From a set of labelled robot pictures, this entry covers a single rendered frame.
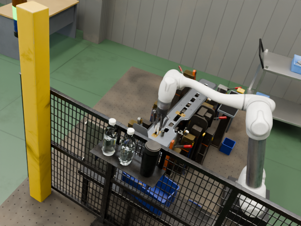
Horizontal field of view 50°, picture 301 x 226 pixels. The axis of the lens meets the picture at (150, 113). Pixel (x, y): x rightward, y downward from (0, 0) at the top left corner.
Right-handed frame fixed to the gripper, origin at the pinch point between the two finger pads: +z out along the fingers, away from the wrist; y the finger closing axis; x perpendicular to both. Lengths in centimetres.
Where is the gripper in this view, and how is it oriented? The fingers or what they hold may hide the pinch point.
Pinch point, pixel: (157, 129)
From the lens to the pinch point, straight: 223.8
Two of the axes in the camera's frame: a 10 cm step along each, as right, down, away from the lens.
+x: -4.8, 4.6, -7.4
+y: -8.6, -4.2, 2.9
